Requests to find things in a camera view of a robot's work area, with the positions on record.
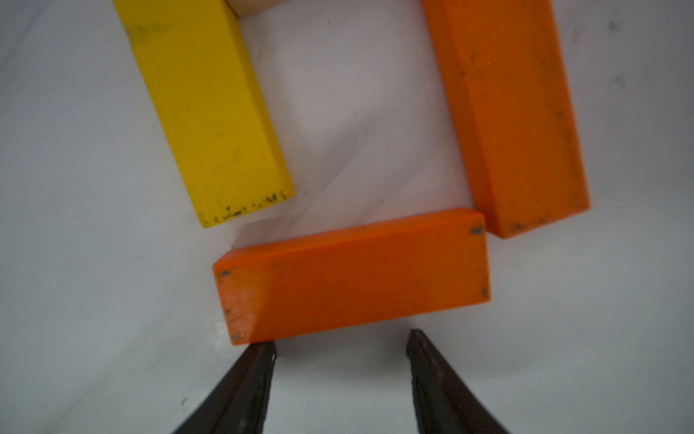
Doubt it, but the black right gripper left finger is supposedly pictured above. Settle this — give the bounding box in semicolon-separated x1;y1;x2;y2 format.
175;341;277;434

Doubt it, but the yellow block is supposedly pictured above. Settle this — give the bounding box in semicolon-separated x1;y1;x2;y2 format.
114;0;295;228

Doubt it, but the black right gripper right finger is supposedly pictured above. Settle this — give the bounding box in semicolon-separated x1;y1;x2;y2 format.
407;329;508;434

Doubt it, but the natural wood block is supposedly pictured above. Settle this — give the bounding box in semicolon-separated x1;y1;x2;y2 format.
226;0;285;18

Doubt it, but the orange block front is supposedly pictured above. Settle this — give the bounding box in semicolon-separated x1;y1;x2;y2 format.
213;208;491;345

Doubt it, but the orange block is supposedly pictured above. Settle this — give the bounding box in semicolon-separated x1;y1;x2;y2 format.
213;208;491;345
422;1;590;239

